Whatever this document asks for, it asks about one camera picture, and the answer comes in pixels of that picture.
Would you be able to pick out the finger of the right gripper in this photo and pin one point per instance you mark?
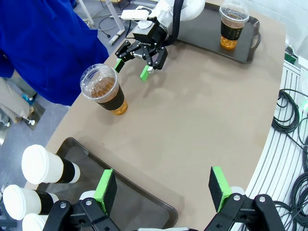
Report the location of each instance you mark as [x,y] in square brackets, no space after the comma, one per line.
[157,59]
[124,51]

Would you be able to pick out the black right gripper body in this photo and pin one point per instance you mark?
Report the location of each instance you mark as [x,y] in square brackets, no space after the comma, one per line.
[151,34]

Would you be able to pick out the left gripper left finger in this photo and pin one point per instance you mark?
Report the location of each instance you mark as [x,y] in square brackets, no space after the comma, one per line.
[106,192]

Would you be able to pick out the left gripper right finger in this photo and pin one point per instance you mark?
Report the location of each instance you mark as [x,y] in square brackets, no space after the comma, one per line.
[220,190]

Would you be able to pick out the white lidded paper coffee cup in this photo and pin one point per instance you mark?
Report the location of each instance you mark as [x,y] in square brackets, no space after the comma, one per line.
[20,202]
[41,164]
[33,222]

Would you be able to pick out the clear plastic iced drink cup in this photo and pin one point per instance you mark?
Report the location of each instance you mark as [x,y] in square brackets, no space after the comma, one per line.
[103,89]
[233,24]

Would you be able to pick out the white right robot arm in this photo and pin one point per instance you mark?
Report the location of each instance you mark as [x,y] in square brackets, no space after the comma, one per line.
[192,9]

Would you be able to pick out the dark brown plastic tray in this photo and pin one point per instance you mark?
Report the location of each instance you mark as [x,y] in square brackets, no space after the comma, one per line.
[199,36]
[134,204]

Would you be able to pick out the white ribbed base platform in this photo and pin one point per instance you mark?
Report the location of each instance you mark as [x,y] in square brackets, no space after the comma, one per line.
[276,156]

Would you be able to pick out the person in blue hoodie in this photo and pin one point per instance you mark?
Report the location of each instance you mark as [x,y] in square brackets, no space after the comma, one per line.
[48,48]

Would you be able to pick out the grey metal floor plate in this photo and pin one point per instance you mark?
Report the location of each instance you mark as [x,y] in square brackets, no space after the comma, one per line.
[36,114]

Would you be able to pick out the green small box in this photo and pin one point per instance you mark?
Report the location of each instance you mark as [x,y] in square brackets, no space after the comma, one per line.
[290,56]

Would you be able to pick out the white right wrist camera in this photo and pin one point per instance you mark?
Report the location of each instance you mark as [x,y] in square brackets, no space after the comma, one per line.
[134,15]

